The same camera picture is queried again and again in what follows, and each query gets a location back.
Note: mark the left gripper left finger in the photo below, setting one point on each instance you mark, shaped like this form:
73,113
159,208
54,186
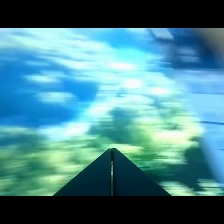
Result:
93,180

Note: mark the light blue garment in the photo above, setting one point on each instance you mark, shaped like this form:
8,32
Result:
211,100

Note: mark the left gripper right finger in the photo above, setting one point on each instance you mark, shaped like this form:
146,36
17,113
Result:
133,181

